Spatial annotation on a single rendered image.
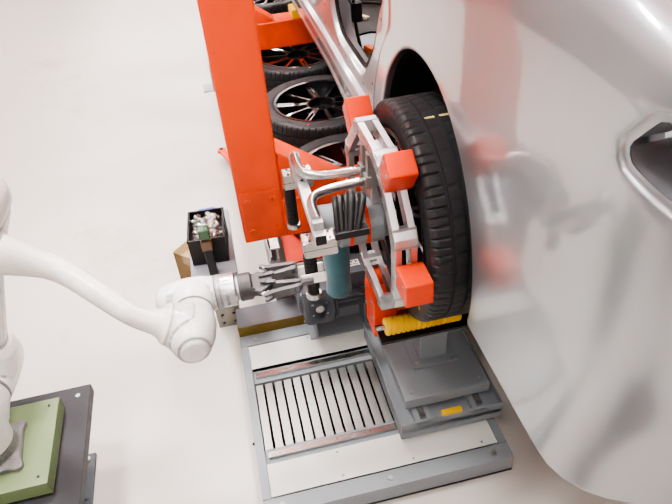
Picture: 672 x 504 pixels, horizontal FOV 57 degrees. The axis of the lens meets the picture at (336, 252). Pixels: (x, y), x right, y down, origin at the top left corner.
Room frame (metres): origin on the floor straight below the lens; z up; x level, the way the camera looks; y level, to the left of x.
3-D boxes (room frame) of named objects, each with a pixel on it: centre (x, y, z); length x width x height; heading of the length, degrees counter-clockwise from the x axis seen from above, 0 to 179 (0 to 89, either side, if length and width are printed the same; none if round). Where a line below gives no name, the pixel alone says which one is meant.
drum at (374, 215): (1.47, -0.06, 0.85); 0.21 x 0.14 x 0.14; 100
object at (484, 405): (1.51, -0.30, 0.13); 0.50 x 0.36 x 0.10; 10
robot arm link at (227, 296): (1.24, 0.30, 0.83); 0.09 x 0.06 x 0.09; 10
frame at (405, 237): (1.49, -0.13, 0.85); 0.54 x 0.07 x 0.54; 10
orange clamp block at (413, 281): (1.18, -0.19, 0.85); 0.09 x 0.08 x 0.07; 10
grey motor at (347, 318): (1.79, -0.04, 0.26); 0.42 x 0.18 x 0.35; 100
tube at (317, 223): (1.37, -0.03, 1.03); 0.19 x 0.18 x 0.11; 100
